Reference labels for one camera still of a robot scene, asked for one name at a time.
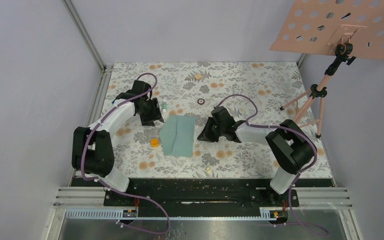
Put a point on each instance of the floral patterned table mat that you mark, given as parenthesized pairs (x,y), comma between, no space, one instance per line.
(254,90)

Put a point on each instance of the aluminium frame post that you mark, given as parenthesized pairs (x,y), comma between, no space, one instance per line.
(72,11)

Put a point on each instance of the small orange lego brick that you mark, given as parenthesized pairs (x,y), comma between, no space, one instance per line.
(154,143)

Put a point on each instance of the green white glue stick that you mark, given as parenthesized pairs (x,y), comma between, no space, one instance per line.
(164,107)

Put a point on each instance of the pink music stand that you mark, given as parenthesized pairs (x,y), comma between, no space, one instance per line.
(345,29)

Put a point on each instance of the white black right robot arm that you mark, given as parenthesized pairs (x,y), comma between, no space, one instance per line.
(290,146)

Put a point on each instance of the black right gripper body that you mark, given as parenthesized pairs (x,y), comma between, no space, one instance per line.
(221,129)

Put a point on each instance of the teal paper envelope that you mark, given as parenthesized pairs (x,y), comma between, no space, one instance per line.
(177,136)

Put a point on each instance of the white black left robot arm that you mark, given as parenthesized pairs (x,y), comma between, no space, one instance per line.
(92,150)

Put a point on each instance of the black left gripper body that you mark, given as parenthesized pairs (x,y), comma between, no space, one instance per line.
(151,112)

